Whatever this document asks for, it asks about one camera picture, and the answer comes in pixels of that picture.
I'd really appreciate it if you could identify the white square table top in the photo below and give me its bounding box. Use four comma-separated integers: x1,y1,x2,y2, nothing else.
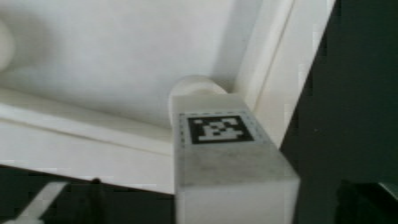
0,0,337,193

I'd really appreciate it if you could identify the white table leg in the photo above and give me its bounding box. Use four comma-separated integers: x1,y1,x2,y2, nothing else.
169,93,301,224

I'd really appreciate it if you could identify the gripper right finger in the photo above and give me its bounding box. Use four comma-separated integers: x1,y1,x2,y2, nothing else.
335,180,398,224

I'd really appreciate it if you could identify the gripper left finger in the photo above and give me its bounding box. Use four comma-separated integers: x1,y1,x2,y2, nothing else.
17,178,113,224

